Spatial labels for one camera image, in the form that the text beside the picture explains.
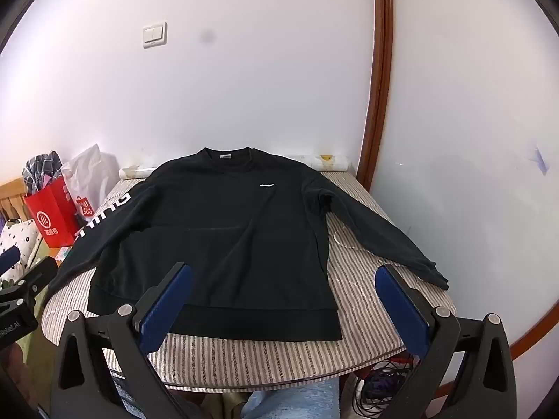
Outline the white plastic bag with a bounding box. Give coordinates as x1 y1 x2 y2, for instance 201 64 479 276
61 143 121 219

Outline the white dotted cloth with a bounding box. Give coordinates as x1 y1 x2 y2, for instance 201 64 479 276
0 218 44 267

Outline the white printed roll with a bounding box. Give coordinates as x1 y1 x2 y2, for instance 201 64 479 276
119 153 352 181

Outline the striped table cover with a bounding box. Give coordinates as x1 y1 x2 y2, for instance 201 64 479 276
41 168 457 391

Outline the black sweatshirt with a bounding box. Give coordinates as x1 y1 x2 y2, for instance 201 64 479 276
41 146 450 343

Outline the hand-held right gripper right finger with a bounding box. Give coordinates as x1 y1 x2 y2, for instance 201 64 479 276
375 264 532 419

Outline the white light switch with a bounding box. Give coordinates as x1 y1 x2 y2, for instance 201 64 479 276
142 21 168 49

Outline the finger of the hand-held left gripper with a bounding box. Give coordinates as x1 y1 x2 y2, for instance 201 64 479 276
0 247 22 274
16 256 59 294

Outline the small red white bag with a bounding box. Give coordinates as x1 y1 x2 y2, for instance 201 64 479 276
75 196 94 230

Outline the person's leg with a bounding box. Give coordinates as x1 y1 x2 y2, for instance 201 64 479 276
242 377 341 419

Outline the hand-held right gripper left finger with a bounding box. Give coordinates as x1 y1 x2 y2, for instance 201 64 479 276
47 262 206 419

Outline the brown wooden baseboard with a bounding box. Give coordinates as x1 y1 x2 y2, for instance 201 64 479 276
509 266 559 361

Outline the red paper bag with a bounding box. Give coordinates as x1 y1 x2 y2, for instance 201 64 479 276
24 177 81 249

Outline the thin white cord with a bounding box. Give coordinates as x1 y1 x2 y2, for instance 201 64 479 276
331 226 373 255

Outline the tangle of black cables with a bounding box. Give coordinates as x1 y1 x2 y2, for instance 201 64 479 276
349 355 420 417

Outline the wooden headboard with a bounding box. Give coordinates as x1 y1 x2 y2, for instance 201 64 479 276
0 178 31 228

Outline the plaid cloth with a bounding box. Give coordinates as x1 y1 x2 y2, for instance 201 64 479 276
23 150 64 195

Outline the brown wooden door frame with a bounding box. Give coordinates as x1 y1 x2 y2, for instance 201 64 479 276
358 0 394 193

